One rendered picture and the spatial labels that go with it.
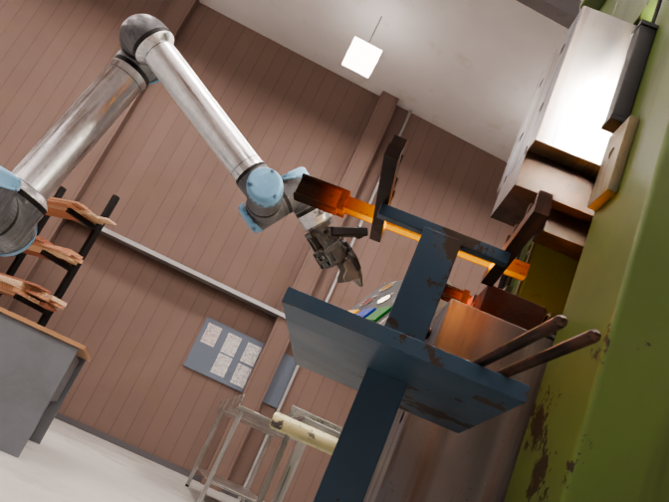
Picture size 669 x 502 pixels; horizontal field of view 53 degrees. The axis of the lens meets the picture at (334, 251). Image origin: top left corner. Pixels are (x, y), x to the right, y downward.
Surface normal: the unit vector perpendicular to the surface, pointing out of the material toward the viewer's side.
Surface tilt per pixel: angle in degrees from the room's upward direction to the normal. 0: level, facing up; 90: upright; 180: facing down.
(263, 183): 92
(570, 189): 90
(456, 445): 90
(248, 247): 90
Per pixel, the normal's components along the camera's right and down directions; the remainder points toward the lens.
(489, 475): 0.06, -0.33
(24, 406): 0.31, -0.21
